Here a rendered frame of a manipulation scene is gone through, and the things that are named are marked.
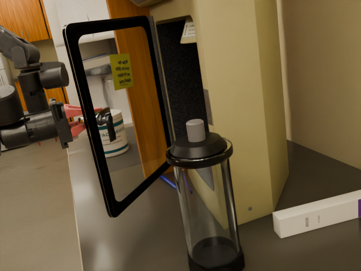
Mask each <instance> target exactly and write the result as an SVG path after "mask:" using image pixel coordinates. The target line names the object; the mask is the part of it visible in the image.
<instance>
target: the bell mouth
mask: <svg viewBox="0 0 361 271"><path fill-rule="evenodd" d="M195 42H197V41H196V34H195V29H194V22H193V19H192V17H191V16H187V17H186V21H185V25H184V29H183V34H182V38H181V41H180V43H181V44H189V43H195Z"/></svg>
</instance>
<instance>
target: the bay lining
mask: <svg viewBox="0 0 361 271"><path fill-rule="evenodd" d="M185 21H186V20H181V21H177V22H170V23H164V24H158V25H156V32H157V38H158V44H159V48H160V55H161V60H162V67H163V72H164V79H165V85H166V89H167V94H168V101H169V106H170V113H171V119H172V125H173V129H174V135H175V141H176V140H177V139H178V138H180V137H182V136H185V135H187V129H186V123H187V122H188V121H189V120H193V119H202V120H203V121H204V128H205V132H209V128H208V120H207V113H206V105H205V98H204V91H203V83H202V78H201V71H200V63H199V56H198V49H197V43H196V42H195V43H189V44H181V43H180V42H181V38H182V34H183V29H184V25H185Z"/></svg>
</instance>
